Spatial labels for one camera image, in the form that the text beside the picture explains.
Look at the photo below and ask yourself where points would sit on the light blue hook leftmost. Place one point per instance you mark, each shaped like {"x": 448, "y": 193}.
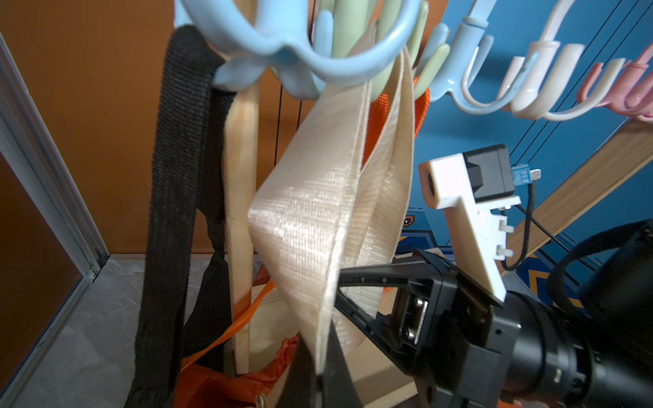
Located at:
{"x": 279, "y": 39}

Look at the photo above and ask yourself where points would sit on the black strap bag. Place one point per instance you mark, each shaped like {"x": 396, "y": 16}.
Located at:
{"x": 187, "y": 180}

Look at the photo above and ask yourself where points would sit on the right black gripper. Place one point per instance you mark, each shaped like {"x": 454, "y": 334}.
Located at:
{"x": 467, "y": 338}

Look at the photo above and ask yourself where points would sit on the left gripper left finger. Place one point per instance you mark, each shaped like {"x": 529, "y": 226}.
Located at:
{"x": 300, "y": 389}

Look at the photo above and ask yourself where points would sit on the wooden clothes rack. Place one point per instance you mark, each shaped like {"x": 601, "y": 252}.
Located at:
{"x": 352, "y": 31}

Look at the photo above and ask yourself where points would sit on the dark orange waist bag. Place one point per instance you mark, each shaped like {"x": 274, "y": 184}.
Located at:
{"x": 200, "y": 386}

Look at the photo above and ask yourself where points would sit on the beige crescent bag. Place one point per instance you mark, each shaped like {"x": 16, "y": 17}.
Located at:
{"x": 327, "y": 206}

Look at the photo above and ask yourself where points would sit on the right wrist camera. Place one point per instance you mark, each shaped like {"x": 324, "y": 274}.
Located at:
{"x": 468, "y": 187}

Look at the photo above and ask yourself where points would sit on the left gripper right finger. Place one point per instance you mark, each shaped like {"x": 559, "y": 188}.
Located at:
{"x": 337, "y": 387}

